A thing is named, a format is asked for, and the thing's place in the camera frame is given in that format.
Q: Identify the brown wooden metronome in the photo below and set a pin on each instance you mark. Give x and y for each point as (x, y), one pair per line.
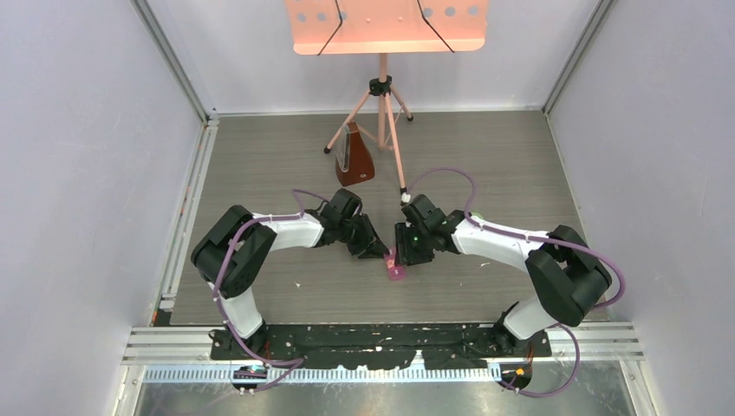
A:
(353, 162)

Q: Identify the pink music stand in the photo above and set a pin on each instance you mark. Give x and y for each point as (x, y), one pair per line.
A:
(384, 28)

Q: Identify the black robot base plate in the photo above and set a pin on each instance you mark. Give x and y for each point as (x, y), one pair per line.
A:
(376, 346)

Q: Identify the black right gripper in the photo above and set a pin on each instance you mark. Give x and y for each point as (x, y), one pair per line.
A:
(405, 254)

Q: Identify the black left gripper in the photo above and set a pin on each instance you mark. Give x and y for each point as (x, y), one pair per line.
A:
(375, 249)

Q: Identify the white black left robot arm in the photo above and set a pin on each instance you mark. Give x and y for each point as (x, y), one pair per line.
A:
(231, 254)

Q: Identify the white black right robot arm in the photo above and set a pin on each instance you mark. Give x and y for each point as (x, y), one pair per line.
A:
(567, 277)

